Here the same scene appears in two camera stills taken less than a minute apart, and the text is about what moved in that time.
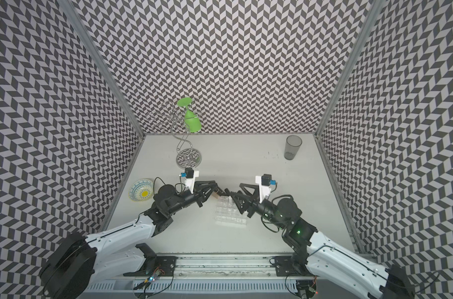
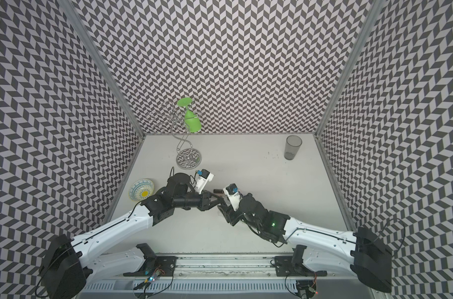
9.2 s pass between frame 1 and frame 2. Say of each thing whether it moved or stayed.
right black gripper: moved
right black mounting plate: stayed
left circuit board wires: stayed
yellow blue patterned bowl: stayed
